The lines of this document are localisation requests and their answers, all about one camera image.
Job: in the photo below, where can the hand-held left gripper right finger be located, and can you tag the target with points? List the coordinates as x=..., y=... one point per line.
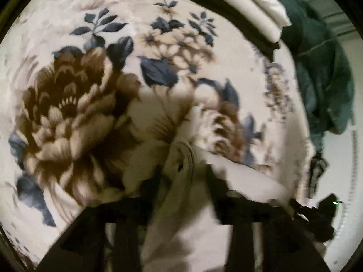
x=244, y=211

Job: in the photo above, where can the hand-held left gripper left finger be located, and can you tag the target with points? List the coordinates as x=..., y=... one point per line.
x=133, y=212

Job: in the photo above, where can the white small garment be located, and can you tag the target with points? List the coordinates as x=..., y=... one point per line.
x=184, y=232

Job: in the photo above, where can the floral printed blanket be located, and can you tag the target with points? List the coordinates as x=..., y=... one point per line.
x=93, y=96

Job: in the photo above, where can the teal green garment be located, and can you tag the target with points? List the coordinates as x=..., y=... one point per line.
x=320, y=70

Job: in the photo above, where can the cream folded cloth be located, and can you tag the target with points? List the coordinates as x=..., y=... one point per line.
x=249, y=11

